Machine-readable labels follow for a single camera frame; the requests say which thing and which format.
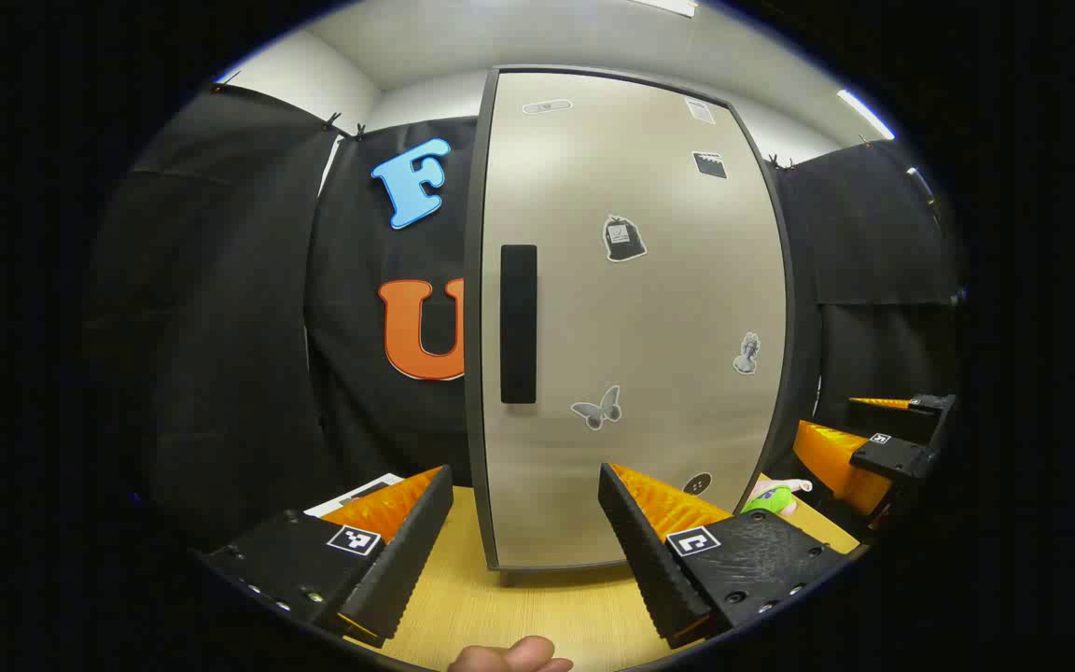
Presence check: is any dark grey cabinet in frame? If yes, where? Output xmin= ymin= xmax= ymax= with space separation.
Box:
xmin=461 ymin=63 xmax=798 ymax=572

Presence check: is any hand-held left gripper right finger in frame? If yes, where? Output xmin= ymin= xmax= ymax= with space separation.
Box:
xmin=598 ymin=462 xmax=851 ymax=651

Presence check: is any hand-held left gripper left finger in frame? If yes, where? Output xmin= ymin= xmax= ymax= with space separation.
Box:
xmin=194 ymin=464 xmax=454 ymax=650

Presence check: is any black door handle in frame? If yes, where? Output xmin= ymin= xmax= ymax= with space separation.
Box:
xmin=500 ymin=245 xmax=538 ymax=405

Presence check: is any green and pink plush toy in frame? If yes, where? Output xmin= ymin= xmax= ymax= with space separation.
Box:
xmin=741 ymin=478 xmax=814 ymax=516

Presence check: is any printed photo booklet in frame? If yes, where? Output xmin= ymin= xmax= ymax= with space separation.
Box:
xmin=304 ymin=472 xmax=405 ymax=519

